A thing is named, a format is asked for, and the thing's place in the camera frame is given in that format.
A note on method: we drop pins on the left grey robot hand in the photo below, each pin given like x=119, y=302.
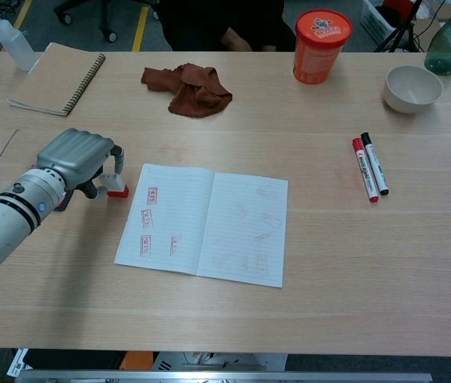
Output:
x=73, y=153

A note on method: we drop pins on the small white red stamp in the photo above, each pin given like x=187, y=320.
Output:
x=115, y=186

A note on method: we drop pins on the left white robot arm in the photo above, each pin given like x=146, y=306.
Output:
x=5, y=223

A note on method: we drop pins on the brown spiral notebook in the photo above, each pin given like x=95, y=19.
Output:
x=53, y=80

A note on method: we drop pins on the brown crumpled cloth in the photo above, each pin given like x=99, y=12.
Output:
x=193, y=93

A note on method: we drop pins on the open white lined notebook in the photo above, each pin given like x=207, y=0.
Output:
x=209, y=223

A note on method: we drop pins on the clear plastic squeeze bottle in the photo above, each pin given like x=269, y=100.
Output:
x=17, y=46

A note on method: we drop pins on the black office chair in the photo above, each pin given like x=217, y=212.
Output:
x=101, y=12

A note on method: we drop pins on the orange object under table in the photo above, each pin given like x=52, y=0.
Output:
x=137, y=360

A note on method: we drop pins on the white printed plastic bag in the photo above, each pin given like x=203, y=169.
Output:
x=17, y=363

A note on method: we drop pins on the orange canister with lid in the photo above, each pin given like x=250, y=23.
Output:
x=319, y=52

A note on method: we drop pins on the red whiteboard marker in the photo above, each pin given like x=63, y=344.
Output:
x=365, y=169

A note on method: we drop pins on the black whiteboard marker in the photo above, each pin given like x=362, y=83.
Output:
x=376, y=163

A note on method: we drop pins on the white plastic basket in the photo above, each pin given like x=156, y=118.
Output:
x=377, y=18

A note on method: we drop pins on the white ceramic bowl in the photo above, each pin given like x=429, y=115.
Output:
x=410, y=89

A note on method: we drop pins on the black tripod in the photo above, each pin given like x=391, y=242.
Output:
x=400, y=28

